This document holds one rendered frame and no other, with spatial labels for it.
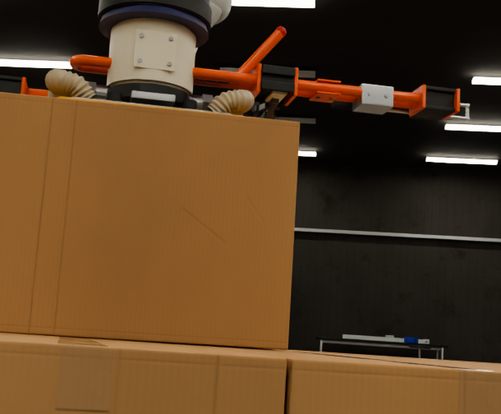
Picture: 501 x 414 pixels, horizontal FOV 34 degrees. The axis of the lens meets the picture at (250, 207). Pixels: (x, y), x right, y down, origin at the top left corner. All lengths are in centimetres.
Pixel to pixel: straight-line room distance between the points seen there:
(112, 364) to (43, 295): 63
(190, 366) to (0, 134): 75
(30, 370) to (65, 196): 67
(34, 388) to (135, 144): 72
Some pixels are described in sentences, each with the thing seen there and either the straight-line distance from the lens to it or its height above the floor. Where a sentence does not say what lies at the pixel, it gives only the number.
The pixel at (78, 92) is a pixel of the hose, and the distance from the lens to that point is 153.
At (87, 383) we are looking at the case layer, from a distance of 78.
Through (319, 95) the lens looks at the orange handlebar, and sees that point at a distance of 171.
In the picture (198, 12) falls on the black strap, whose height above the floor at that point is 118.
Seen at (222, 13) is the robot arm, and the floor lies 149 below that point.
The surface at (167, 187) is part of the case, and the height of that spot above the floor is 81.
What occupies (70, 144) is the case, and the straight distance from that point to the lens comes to 143.
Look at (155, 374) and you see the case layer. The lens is 78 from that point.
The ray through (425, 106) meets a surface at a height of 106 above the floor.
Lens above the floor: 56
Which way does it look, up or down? 9 degrees up
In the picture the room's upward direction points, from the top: 4 degrees clockwise
